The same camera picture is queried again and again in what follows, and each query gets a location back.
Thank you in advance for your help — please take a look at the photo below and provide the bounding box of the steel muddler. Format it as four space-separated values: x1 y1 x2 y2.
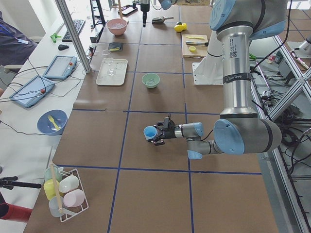
185 41 209 47

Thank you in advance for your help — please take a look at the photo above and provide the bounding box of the far blue teach pendant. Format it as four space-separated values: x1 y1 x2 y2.
43 55 77 80

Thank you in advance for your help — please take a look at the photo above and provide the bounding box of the yellow plastic cup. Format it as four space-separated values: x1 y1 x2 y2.
43 179 56 200

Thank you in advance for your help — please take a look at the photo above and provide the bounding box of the white wire cup rack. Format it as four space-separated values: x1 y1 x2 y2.
49 164 89 222

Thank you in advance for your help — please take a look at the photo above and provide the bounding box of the aluminium frame post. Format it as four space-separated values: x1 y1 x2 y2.
55 0 92 74

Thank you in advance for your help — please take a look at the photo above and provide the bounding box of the black tray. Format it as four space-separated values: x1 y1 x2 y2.
121 4 138 17

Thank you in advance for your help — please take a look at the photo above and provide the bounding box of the green clamp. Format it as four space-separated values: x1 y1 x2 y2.
50 33 62 43

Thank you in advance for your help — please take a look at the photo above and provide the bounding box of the green bowl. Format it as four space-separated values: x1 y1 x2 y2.
142 73 160 88

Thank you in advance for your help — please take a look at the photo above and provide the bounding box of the wooden cutting board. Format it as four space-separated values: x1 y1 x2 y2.
182 34 208 58

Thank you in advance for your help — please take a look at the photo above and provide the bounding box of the pink bowl with ice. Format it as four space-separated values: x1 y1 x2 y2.
106 18 128 36

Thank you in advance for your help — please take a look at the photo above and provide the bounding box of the yellow lemon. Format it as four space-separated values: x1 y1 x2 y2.
174 24 184 33
182 23 187 31

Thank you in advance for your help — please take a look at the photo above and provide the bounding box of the clear glass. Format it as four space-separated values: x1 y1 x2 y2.
104 58 116 76

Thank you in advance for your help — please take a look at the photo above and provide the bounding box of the near blue teach pendant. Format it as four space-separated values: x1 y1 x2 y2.
9 76 55 108

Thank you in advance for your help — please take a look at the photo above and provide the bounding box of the seated person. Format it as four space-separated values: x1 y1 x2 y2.
0 12 37 66

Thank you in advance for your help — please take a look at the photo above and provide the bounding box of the light blue plastic cup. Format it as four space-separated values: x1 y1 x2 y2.
143 126 157 140

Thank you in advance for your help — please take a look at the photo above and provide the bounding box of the cream bear tray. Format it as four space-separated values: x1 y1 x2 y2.
95 58 128 86

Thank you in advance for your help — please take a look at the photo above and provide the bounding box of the pink plastic cup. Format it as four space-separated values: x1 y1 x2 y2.
63 189 85 207

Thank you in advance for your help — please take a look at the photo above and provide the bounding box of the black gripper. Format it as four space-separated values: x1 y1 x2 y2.
140 3 150 28
148 121 175 146

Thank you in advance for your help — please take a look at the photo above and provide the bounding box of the clear ice cubes pile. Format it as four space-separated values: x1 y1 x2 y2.
146 79 157 86

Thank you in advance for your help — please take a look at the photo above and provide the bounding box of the blue bowl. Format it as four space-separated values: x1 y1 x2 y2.
37 109 68 136

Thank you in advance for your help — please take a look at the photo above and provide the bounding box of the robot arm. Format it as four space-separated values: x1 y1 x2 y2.
140 0 177 27
143 0 287 159

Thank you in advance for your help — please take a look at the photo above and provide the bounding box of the black keyboard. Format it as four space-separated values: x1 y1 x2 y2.
61 19 86 42

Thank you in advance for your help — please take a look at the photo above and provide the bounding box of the yellow plastic knife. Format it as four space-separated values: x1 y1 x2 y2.
185 36 205 40

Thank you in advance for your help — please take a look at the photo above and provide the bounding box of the blue teach pendant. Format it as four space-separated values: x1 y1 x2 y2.
9 76 55 108
43 55 77 80

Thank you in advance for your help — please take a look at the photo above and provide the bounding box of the clear plastic cup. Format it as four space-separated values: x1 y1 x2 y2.
49 196 64 217

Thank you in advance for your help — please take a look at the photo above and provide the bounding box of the wooden rack handle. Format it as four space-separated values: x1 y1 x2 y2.
50 163 64 214

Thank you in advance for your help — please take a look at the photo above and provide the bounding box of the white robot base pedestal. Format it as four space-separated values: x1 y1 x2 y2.
192 31 223 85

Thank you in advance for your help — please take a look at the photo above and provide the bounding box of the half lemon slice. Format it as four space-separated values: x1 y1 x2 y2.
189 46 196 52

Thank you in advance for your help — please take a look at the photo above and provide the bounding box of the yellow sponge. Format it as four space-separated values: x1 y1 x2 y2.
109 47 121 51

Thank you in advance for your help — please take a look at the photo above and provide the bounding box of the green plastic cup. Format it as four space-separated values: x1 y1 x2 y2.
44 167 62 182

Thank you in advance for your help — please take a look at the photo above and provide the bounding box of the white plastic cup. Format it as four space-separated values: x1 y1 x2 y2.
58 175 79 193

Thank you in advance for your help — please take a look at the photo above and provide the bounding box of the yellow plastic fork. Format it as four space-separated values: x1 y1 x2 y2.
48 115 60 131

